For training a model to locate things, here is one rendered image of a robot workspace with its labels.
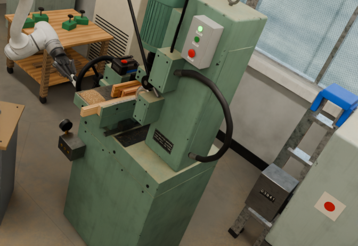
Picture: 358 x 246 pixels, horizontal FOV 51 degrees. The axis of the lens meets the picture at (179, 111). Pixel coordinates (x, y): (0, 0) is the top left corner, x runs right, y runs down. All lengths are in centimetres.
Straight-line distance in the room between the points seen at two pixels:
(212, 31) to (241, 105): 192
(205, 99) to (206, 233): 132
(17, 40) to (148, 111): 93
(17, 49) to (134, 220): 110
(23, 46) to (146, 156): 95
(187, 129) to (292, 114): 157
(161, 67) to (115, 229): 92
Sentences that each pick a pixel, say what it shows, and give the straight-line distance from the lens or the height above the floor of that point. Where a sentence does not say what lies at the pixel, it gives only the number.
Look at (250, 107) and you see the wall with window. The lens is 312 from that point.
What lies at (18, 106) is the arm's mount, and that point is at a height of 62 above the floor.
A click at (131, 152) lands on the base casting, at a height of 80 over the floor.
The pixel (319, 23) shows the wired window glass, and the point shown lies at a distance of 286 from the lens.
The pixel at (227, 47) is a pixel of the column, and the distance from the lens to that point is 134.
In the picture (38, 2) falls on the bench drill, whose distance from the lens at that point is 389.
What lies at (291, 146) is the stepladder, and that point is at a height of 76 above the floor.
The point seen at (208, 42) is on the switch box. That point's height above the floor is 143.
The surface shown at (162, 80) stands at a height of 120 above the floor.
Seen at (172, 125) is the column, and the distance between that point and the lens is 158.
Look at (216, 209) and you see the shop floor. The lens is 275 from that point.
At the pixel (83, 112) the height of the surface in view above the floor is 93.
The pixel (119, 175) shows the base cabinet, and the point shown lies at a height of 65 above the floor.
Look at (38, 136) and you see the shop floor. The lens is 292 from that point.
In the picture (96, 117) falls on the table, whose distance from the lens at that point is 170.
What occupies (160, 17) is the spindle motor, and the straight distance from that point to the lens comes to 158.
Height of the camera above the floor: 190
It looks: 32 degrees down
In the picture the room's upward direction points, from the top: 20 degrees clockwise
